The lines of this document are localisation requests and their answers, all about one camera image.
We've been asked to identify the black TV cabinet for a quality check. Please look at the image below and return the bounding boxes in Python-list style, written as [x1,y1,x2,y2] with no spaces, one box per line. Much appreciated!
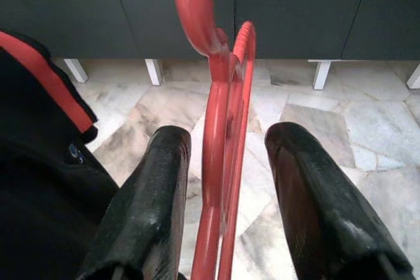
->
[0,0,420,90]

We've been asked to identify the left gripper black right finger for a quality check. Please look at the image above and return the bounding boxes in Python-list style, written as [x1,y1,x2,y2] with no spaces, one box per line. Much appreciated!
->
[264,121,417,280]

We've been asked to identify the black shirt with red collar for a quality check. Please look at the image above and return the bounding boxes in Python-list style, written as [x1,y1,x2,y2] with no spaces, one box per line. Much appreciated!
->
[0,29,121,280]

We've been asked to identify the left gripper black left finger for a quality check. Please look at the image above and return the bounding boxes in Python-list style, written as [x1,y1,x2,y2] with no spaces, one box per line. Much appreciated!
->
[77,125,192,280]

